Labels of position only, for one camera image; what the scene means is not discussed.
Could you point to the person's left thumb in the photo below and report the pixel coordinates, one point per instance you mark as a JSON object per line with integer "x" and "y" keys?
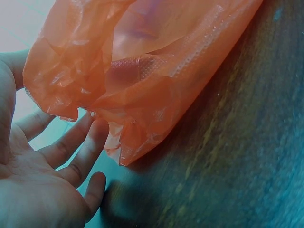
{"x": 7, "y": 95}

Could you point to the person's left hand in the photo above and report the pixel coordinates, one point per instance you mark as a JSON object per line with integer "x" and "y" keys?
{"x": 42, "y": 190}

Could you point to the orange translucent plastic bag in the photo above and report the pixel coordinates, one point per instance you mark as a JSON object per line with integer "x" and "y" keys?
{"x": 152, "y": 104}

